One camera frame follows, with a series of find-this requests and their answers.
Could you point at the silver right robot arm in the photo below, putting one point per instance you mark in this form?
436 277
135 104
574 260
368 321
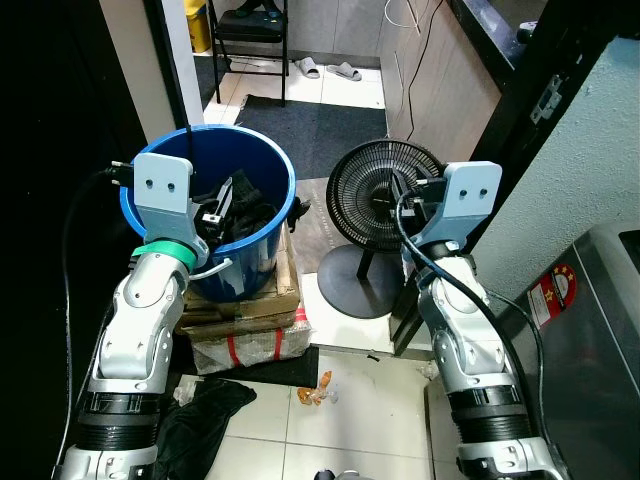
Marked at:
470 340

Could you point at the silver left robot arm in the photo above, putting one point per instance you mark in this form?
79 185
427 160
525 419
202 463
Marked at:
140 320

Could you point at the black clothes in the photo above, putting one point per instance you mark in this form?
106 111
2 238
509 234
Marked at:
260 215

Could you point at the dark washing machine lid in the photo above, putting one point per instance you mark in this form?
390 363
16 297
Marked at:
630 248

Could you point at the grey top-load washing machine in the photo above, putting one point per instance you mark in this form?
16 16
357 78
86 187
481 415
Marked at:
580 400

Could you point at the black standing fan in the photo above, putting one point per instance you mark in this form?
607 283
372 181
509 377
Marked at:
365 190

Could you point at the blue plastic bucket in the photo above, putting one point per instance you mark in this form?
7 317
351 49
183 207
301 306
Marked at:
250 270

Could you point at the brown cardboard box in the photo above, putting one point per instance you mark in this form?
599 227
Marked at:
280 295

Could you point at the dark grey floor mat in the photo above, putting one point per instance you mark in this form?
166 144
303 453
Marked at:
320 130

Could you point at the wooden cabinet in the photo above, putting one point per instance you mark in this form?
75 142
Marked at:
450 80

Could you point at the plastic-wrapped package with red tape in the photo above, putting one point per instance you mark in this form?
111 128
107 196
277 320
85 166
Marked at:
250 345

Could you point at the white slipper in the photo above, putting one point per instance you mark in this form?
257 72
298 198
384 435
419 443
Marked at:
345 72
307 68

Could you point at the metal door latch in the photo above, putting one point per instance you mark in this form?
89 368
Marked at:
547 100

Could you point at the red round washer sticker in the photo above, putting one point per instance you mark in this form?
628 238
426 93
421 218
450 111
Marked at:
552 295

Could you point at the yellow plastic container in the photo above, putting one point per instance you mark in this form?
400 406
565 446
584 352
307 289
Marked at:
198 25

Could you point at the black folding chair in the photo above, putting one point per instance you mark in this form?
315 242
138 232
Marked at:
250 25

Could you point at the orange snack wrapper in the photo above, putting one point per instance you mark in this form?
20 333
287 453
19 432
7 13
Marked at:
317 390

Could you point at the black crumpled cloth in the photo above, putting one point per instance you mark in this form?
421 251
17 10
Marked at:
200 420

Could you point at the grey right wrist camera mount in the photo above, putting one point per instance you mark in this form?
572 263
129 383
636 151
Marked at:
468 200

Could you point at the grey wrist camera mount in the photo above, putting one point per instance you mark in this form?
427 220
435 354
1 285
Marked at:
162 190
468 200

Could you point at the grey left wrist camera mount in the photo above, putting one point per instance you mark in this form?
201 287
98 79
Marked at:
162 190

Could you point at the white door post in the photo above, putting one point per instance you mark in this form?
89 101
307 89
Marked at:
140 60

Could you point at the black door frame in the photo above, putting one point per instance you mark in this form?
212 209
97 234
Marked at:
560 40

